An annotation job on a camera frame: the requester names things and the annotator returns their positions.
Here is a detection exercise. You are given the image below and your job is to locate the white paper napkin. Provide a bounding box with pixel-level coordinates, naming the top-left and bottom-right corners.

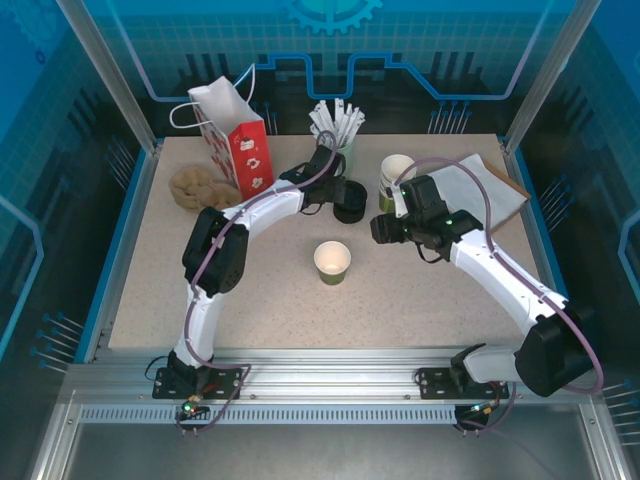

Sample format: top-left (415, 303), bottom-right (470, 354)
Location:
top-left (428, 153), bottom-right (531, 236)

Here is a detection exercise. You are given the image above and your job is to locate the green paper coffee cup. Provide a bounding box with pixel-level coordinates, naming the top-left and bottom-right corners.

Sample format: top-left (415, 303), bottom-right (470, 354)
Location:
top-left (313, 240), bottom-right (353, 287)

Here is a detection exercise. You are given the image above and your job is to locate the stack of black cup lids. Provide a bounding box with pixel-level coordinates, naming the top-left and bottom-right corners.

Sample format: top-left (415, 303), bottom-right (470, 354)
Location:
top-left (333, 197), bottom-right (369, 224)

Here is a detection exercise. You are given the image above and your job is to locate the pale green straw holder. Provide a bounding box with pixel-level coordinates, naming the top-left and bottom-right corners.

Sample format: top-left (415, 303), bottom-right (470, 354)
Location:
top-left (333, 135), bottom-right (358, 179)

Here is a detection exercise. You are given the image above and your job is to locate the brown cardboard napkin tray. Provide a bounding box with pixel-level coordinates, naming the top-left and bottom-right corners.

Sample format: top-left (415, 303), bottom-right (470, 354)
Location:
top-left (480, 159), bottom-right (533, 202)

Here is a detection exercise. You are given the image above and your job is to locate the white red printed paper bag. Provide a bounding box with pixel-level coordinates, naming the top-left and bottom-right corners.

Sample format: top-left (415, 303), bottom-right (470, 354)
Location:
top-left (169, 63), bottom-right (277, 202)

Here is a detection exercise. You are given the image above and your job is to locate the brown pulp cup carrier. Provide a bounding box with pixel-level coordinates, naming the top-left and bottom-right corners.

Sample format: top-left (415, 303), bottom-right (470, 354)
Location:
top-left (168, 167), bottom-right (242, 211)

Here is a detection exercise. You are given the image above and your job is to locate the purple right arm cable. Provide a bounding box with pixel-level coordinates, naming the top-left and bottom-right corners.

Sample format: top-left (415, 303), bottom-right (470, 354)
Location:
top-left (398, 157), bottom-right (604, 437)

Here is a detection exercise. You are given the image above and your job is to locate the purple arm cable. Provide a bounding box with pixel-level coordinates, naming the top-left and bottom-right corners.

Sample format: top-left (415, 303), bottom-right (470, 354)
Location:
top-left (398, 157), bottom-right (604, 437)
top-left (174, 130), bottom-right (337, 437)

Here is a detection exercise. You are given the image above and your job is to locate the aluminium frame post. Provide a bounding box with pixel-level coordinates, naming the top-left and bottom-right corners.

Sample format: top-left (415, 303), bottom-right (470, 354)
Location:
top-left (501, 0), bottom-right (597, 157)
top-left (53, 0), bottom-right (165, 154)

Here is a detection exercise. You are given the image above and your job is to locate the aluminium front frame rail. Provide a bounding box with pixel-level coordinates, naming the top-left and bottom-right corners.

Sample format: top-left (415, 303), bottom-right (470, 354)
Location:
top-left (64, 347), bottom-right (594, 424)

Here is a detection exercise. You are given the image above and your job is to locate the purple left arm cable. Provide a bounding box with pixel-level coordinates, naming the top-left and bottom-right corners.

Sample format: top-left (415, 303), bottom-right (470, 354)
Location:
top-left (174, 130), bottom-right (337, 437)

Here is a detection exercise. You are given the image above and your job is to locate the aluminium side frame rail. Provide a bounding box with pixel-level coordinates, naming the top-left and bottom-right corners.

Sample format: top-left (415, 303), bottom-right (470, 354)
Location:
top-left (82, 141), bottom-right (165, 365)

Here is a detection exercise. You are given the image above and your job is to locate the slotted grey cable duct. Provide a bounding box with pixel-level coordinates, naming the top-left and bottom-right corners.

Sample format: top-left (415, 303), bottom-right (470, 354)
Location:
top-left (78, 405), bottom-right (460, 426)

